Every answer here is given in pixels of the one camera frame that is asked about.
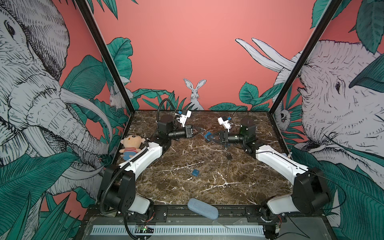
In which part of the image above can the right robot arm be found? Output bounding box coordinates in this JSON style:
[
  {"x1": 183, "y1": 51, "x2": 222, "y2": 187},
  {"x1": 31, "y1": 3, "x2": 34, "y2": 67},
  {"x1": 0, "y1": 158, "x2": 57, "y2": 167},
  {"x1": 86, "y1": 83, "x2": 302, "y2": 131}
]
[{"x1": 205, "y1": 118, "x2": 331, "y2": 219}]

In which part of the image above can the blue grey pouch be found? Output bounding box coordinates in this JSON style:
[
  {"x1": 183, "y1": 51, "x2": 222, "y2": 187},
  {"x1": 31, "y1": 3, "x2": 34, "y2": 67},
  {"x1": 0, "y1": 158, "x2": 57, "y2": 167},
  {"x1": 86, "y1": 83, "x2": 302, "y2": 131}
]
[{"x1": 187, "y1": 198, "x2": 219, "y2": 220}]

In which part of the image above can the blue padlock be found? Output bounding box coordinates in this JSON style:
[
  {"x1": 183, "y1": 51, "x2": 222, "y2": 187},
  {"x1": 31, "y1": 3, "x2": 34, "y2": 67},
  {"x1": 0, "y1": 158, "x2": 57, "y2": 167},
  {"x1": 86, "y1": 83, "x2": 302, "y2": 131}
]
[
  {"x1": 204, "y1": 132, "x2": 211, "y2": 143},
  {"x1": 192, "y1": 169, "x2": 200, "y2": 177}
]

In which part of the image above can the black mounting rail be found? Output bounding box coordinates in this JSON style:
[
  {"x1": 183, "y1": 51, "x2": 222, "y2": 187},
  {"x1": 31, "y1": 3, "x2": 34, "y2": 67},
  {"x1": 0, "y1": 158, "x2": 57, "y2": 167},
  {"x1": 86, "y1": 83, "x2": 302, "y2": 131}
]
[{"x1": 86, "y1": 199, "x2": 324, "y2": 225}]

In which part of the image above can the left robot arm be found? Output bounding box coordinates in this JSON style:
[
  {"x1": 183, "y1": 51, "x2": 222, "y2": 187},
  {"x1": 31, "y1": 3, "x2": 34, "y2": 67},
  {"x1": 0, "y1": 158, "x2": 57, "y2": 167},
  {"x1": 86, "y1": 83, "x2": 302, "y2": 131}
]
[{"x1": 98, "y1": 115, "x2": 204, "y2": 215}]

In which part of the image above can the black corrugated cable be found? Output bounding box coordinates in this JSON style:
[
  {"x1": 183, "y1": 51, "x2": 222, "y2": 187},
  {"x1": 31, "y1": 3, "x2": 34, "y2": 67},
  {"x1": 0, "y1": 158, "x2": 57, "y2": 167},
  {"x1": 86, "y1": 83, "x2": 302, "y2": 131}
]
[{"x1": 155, "y1": 98, "x2": 180, "y2": 124}]

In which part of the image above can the white vented rail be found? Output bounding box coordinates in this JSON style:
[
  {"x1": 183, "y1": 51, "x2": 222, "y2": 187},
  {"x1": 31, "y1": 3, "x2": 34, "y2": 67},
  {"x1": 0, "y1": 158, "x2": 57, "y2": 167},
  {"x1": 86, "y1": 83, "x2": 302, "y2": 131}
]
[{"x1": 90, "y1": 225, "x2": 264, "y2": 237}]

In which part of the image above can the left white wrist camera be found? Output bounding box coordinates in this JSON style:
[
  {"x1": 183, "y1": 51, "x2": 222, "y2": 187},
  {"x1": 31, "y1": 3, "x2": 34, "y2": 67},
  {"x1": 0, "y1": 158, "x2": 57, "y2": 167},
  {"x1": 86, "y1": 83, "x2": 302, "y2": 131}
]
[{"x1": 177, "y1": 110, "x2": 192, "y2": 128}]

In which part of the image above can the plush doll striped shirt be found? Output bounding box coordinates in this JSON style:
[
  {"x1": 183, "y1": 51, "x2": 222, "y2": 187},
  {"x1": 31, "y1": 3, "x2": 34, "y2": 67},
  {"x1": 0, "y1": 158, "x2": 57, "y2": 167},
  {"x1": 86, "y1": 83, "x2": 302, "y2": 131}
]
[{"x1": 119, "y1": 135, "x2": 146, "y2": 161}]

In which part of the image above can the dark padlock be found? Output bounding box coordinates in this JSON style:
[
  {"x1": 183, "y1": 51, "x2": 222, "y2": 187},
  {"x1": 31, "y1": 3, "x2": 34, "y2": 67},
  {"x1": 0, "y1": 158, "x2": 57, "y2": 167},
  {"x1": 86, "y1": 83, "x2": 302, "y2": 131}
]
[{"x1": 226, "y1": 153, "x2": 233, "y2": 161}]

